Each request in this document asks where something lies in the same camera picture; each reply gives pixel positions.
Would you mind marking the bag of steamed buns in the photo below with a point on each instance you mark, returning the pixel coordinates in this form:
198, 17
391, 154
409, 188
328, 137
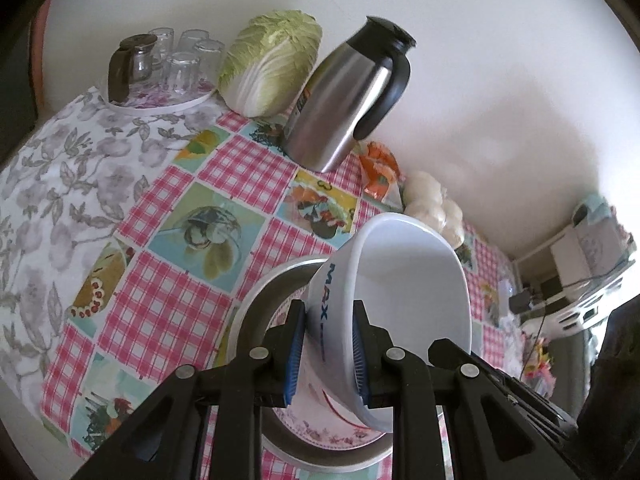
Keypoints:
425, 195

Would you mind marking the teal patterned cloth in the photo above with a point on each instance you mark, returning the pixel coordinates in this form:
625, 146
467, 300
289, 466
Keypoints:
595, 210

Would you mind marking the stainless steel thermos jug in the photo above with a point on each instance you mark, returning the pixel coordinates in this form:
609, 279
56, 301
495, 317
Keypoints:
340, 105

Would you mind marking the grey floral tablecloth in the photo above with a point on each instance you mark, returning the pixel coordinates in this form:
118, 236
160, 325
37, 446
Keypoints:
50, 185

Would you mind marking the pink checked tablecloth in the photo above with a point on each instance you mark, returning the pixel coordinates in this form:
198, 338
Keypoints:
165, 285

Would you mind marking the white shelf unit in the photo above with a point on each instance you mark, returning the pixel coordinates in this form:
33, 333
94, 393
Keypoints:
570, 255

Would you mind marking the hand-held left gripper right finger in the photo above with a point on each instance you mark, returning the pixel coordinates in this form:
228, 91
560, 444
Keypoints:
358, 355

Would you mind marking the dark panel with pink edge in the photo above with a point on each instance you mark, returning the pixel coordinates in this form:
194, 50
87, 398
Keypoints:
41, 50

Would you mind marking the white plastic basket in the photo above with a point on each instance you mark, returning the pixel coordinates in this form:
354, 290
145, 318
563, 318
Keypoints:
575, 315

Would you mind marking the small clear packet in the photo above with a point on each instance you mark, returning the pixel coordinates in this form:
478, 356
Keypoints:
393, 195

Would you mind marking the round white floral tray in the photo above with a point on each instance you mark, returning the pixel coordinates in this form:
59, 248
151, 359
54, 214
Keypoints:
160, 103

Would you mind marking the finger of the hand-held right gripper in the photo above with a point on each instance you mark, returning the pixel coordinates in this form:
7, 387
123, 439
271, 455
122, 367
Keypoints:
542, 405

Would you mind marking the large stainless steel basin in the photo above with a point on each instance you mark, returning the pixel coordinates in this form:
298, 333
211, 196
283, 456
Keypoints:
255, 305

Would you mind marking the colourful bundle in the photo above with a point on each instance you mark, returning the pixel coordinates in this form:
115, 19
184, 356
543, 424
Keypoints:
539, 362

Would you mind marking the napa cabbage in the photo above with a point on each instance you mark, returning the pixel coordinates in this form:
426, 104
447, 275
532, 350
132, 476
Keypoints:
270, 70

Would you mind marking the black power adapter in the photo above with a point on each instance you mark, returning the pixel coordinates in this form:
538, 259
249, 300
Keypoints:
520, 302

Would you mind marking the clear drinking glass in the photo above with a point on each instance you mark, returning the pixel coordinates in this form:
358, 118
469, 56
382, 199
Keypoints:
161, 45
192, 41
210, 60
182, 75

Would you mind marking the orange snack packet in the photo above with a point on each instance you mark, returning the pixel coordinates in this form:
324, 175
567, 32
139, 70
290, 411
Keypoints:
377, 160

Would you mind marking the small white bowl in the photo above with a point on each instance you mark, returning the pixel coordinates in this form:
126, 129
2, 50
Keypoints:
410, 285

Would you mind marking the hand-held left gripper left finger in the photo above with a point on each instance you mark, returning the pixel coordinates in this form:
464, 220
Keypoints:
294, 355

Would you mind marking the white floral rim plate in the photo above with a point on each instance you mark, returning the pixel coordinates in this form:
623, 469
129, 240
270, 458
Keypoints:
310, 430

